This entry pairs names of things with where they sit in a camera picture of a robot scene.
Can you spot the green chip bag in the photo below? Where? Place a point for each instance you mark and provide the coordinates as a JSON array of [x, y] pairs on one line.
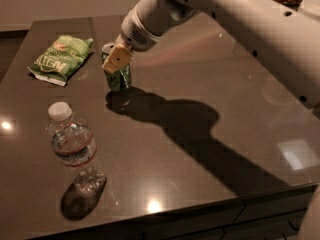
[[61, 59]]

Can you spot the green soda can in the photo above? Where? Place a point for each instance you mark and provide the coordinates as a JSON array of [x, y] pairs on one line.
[[121, 79]]

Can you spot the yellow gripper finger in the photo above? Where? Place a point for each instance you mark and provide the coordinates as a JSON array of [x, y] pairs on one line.
[[118, 56]]

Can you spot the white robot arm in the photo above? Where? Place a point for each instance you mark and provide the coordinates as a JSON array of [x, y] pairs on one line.
[[285, 42]]

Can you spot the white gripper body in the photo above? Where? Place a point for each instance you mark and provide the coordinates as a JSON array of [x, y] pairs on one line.
[[136, 31]]

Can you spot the clear plastic water bottle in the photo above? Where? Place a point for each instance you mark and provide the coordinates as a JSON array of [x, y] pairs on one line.
[[73, 144]]

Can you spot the dark drawer cabinet front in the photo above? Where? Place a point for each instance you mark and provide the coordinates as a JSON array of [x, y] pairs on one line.
[[272, 216]]

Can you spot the white round container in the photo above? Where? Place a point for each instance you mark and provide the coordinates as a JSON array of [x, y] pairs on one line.
[[310, 9]]

